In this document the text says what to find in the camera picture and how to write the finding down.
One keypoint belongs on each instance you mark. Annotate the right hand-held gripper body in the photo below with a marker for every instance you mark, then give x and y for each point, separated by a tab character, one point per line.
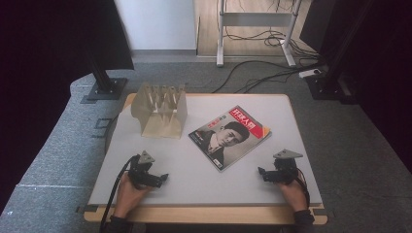
283	170

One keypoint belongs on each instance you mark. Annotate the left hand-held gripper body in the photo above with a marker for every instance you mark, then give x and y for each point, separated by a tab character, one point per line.
141	171

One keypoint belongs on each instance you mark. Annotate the magazine with portrait cover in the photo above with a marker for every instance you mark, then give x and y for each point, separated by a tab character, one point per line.
228	137

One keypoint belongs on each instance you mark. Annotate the wooden magazine rack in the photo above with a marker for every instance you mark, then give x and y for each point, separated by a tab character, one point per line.
162	113

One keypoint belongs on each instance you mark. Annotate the person's right hand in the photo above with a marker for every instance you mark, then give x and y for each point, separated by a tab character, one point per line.
293	194

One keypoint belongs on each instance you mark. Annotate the light grey table mat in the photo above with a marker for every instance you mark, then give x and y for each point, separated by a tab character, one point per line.
200	181

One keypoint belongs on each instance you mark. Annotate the white power strip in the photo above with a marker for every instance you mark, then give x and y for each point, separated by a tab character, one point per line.
310	73

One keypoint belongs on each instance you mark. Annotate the black stand with base plate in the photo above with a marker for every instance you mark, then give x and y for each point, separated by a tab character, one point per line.
107	85
328	82

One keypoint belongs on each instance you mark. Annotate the white metal stand frame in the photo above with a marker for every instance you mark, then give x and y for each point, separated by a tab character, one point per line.
256	19

